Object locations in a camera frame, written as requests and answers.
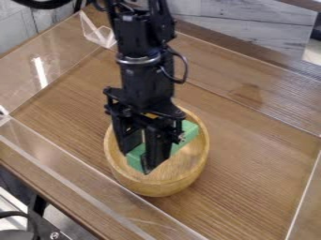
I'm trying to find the clear acrylic corner bracket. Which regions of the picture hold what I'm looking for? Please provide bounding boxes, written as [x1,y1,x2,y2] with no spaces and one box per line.
[79,11,116,49]

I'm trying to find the clear acrylic front wall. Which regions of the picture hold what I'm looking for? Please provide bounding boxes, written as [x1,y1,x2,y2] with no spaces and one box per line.
[0,114,207,240]

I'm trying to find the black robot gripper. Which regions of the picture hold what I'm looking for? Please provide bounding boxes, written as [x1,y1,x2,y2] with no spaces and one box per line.
[104,55,186,174]

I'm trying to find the black table leg bracket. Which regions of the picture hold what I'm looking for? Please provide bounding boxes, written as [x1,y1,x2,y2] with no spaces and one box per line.
[28,194,72,240]

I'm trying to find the black cable loop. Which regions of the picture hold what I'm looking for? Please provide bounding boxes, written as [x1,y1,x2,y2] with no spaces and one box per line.
[157,46,190,85]

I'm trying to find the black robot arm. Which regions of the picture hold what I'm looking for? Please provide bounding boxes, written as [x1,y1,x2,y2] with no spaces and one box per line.
[91,0,187,173]

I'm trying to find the green rectangular block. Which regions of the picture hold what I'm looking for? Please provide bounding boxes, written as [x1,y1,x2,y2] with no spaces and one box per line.
[126,120,199,172]

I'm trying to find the brown wooden bowl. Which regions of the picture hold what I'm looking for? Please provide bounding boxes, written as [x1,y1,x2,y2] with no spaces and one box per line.
[104,109,210,197]

